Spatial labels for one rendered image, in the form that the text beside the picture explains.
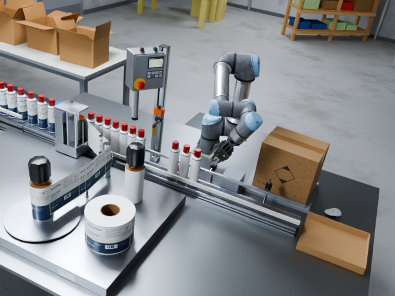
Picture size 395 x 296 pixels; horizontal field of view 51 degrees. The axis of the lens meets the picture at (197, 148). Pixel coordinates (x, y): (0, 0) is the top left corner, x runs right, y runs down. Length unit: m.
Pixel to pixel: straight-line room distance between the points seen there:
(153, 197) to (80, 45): 2.04
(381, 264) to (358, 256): 1.39
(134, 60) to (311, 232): 1.18
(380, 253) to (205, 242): 1.95
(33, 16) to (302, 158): 2.96
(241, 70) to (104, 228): 1.08
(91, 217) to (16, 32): 2.85
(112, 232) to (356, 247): 1.13
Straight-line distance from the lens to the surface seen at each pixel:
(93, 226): 1.66
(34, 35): 4.15
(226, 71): 2.11
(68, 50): 3.84
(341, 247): 2.08
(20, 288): 2.54
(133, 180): 1.88
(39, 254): 1.76
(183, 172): 2.10
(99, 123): 2.27
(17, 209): 1.96
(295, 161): 2.11
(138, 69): 2.04
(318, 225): 2.16
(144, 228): 1.84
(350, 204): 2.40
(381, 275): 3.37
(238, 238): 1.94
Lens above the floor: 2.12
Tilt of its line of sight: 30 degrees down
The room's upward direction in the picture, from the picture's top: 8 degrees clockwise
